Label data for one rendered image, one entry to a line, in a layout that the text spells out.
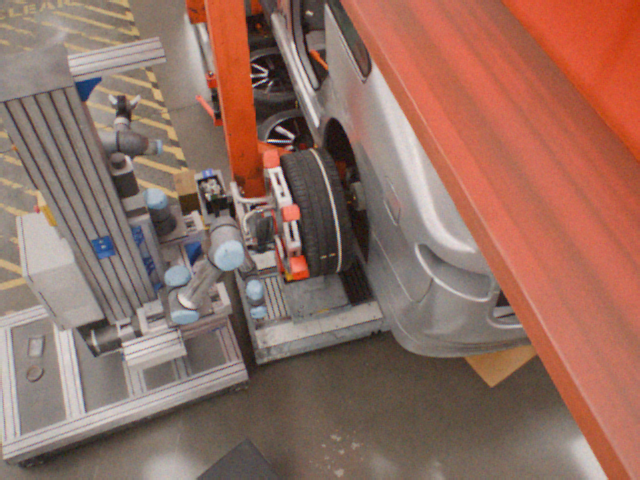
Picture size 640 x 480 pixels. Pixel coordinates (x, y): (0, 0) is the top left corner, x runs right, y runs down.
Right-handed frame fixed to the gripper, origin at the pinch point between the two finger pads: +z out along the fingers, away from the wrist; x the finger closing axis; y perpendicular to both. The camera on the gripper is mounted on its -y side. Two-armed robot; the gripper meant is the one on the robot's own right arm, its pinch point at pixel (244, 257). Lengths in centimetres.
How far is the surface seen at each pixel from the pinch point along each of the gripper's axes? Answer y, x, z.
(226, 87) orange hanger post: 54, -9, 65
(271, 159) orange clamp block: 27, -24, 37
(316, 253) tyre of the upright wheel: 10.6, -33.0, -14.8
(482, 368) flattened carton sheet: -82, -122, -57
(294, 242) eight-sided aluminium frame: 14.7, -23.9, -8.5
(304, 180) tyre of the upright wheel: 33.9, -34.6, 11.7
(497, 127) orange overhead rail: 217, -6, -151
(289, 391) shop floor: -83, -10, -39
